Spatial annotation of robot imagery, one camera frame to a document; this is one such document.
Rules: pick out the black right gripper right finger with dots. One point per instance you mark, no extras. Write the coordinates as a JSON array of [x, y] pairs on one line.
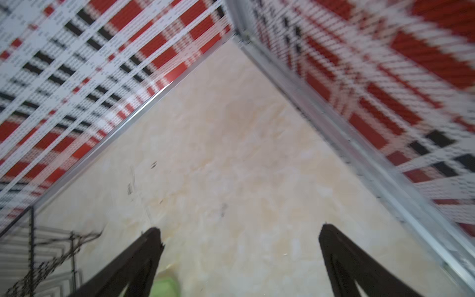
[[350, 269]]

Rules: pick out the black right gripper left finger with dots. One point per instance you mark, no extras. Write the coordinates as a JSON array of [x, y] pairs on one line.
[[131, 273]]

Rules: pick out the green ribbed glass cup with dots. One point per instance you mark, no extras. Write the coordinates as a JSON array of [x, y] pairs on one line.
[[166, 284]]

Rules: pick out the black wire dish rack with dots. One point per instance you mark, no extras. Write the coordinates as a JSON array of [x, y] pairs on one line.
[[40, 261]]

